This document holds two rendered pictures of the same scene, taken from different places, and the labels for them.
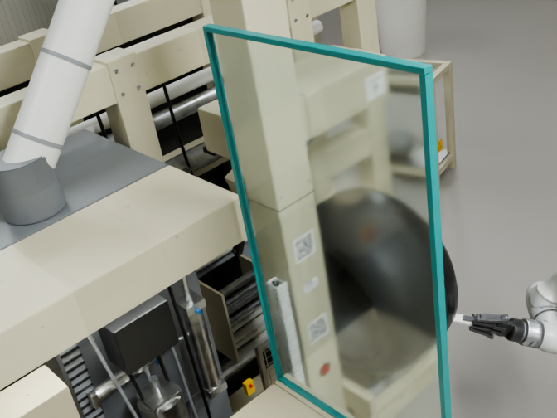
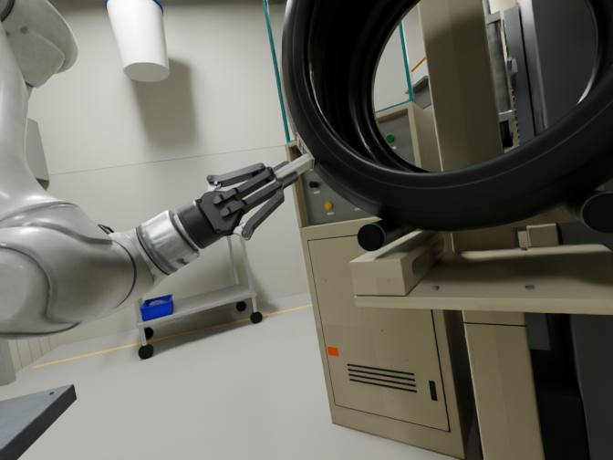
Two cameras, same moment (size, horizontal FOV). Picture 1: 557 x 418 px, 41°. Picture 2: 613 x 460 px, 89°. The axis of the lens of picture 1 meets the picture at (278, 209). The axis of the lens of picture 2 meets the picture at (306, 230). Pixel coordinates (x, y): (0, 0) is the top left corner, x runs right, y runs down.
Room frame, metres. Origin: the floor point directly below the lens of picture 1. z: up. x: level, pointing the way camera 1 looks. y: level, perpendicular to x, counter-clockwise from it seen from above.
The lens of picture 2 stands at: (2.36, -0.68, 0.95)
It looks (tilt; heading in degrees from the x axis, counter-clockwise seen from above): 3 degrees down; 162
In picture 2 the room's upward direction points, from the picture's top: 10 degrees counter-clockwise
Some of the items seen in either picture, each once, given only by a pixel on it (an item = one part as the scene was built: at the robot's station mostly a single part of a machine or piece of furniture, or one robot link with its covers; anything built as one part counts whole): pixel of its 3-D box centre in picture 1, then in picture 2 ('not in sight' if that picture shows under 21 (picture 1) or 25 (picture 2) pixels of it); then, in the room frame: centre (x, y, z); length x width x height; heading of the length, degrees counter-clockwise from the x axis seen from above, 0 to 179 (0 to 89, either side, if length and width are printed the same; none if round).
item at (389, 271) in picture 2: not in sight; (407, 256); (1.82, -0.29, 0.83); 0.36 x 0.09 x 0.06; 127
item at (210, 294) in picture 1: (238, 308); not in sight; (2.10, 0.20, 1.05); 0.20 x 0.15 x 0.30; 127
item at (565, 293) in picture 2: not in sight; (486, 270); (1.93, -0.21, 0.80); 0.37 x 0.36 x 0.02; 37
